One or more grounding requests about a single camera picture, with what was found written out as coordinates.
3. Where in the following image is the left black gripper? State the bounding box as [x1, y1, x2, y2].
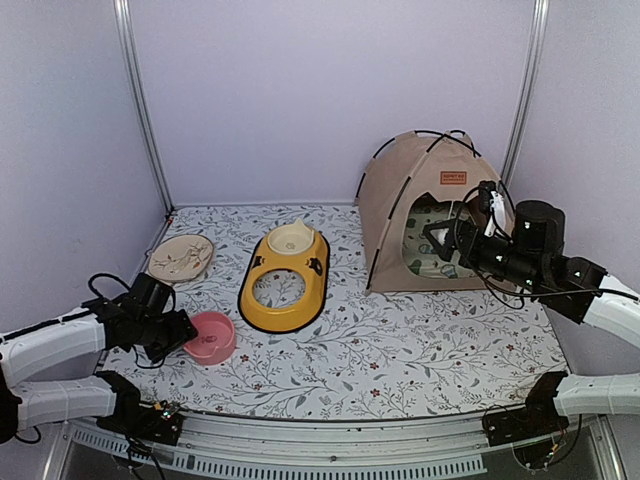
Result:
[137, 308, 198, 363]

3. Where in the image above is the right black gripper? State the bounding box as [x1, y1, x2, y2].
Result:
[424, 217, 544, 293]

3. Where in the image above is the avocado print pet mat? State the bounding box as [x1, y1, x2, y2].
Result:
[402, 200, 475, 279]

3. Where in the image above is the beige pet tent fabric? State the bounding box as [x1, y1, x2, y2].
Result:
[355, 130, 499, 293]

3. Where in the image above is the pink pet bowl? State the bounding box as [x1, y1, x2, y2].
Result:
[183, 312, 236, 366]

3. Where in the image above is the black tent pole two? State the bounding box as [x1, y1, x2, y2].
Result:
[355, 130, 496, 207]

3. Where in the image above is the black tent pole one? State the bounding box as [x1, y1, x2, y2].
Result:
[355, 130, 500, 294]

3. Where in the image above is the yellow double bowl holder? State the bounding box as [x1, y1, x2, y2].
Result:
[238, 224, 330, 334]

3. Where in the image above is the cream cat-ear bowl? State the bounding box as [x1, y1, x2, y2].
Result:
[266, 218, 315, 256]

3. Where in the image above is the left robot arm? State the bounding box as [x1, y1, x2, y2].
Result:
[1, 273, 198, 445]

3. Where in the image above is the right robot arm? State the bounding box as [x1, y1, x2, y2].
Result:
[423, 200, 639, 436]

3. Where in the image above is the white pompom toy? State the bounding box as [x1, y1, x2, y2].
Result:
[432, 202, 454, 244]

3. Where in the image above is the beige leaf plate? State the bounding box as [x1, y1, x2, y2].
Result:
[146, 234, 214, 284]

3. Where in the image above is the floral table cloth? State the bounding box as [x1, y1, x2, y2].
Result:
[104, 205, 566, 421]

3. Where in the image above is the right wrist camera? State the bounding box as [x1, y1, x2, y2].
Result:
[478, 181, 509, 240]

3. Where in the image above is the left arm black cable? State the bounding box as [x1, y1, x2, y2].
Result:
[87, 272, 134, 301]

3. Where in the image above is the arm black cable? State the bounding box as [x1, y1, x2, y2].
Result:
[454, 182, 640, 311]
[87, 272, 134, 301]

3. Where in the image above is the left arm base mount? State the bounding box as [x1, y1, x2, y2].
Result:
[96, 400, 184, 446]

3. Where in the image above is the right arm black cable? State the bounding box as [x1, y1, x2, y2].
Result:
[454, 182, 640, 311]

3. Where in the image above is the right aluminium frame post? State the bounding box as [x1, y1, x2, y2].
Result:
[501, 0, 550, 185]

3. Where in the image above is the aluminium frame post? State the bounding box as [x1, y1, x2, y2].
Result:
[501, 0, 550, 185]
[113, 0, 175, 217]

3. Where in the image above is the front aluminium rail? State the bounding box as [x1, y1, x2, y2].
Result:
[42, 411, 630, 479]

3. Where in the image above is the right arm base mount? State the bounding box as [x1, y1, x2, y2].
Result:
[481, 406, 569, 446]

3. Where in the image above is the left aluminium frame post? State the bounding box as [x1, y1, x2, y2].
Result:
[113, 0, 175, 217]

